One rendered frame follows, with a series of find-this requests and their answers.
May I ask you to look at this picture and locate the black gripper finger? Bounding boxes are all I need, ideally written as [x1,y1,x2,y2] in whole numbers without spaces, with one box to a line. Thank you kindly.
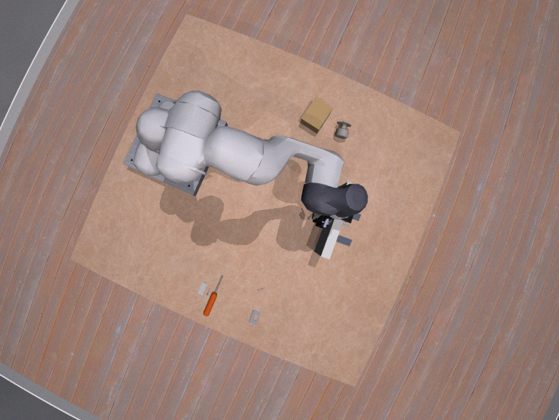
[312,215,329,228]

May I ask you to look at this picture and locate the tan cardboard box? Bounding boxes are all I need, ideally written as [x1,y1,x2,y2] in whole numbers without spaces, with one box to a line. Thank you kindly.
[300,97,333,133]

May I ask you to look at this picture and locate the orange-handled screwdriver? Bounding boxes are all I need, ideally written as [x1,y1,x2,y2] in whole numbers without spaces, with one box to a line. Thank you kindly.
[203,279,222,316]

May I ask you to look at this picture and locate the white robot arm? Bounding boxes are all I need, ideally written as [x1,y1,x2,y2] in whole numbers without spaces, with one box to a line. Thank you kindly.
[133,91,368,223]

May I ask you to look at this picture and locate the grey door knob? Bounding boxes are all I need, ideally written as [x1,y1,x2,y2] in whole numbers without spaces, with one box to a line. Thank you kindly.
[312,212,348,226]
[335,121,351,139]

